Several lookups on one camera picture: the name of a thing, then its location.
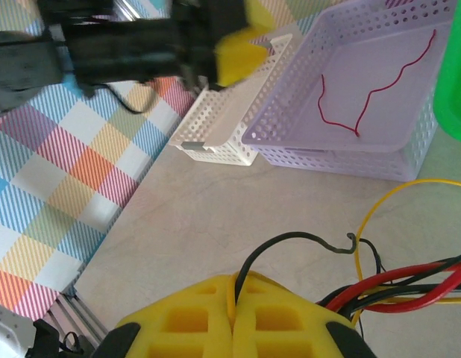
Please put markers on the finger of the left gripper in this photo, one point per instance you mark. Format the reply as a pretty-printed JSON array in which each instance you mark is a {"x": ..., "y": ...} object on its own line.
[
  {"x": 239, "y": 56},
  {"x": 261, "y": 13}
]

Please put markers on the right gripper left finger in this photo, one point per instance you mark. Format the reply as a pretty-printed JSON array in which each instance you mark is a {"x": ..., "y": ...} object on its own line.
[{"x": 185, "y": 324}]

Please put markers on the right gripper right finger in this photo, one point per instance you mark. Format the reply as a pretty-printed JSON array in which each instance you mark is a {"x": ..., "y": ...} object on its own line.
[{"x": 282, "y": 328}]

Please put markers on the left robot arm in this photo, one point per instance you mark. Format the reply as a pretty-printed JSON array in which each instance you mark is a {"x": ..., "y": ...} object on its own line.
[{"x": 8, "y": 328}]

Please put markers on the white perforated plastic basket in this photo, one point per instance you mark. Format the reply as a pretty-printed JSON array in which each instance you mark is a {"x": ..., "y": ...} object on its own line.
[{"x": 230, "y": 123}]

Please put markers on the purple perforated plastic basket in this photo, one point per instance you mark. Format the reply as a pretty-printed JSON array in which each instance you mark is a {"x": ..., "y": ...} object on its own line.
[{"x": 346, "y": 160}]

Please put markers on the green plastic mesh basket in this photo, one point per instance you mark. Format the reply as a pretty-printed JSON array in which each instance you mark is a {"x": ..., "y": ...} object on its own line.
[{"x": 454, "y": 74}]

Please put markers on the aluminium table side rail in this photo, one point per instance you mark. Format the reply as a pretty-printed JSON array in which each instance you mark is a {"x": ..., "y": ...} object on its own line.
[{"x": 85, "y": 317}]

